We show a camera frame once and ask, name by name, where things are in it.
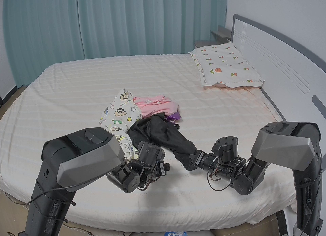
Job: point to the white printed pillow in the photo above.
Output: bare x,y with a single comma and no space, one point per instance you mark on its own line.
224,64

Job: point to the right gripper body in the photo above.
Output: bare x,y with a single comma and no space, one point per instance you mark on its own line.
207,162

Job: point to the black T-shirt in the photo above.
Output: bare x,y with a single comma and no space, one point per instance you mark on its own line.
163,133

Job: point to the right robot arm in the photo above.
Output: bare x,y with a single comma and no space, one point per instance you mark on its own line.
285,140

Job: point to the grey bedside table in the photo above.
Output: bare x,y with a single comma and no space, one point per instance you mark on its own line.
219,40

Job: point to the purple garment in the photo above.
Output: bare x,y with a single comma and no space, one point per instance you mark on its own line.
175,116

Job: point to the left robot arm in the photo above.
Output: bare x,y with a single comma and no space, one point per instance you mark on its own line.
84,153

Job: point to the bed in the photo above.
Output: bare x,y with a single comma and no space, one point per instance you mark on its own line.
127,77

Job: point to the white printed pyjama top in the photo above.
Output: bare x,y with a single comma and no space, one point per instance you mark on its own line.
117,115

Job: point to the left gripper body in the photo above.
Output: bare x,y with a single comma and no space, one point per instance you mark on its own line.
163,170

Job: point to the pink garment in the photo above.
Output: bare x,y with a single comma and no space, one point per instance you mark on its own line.
155,105

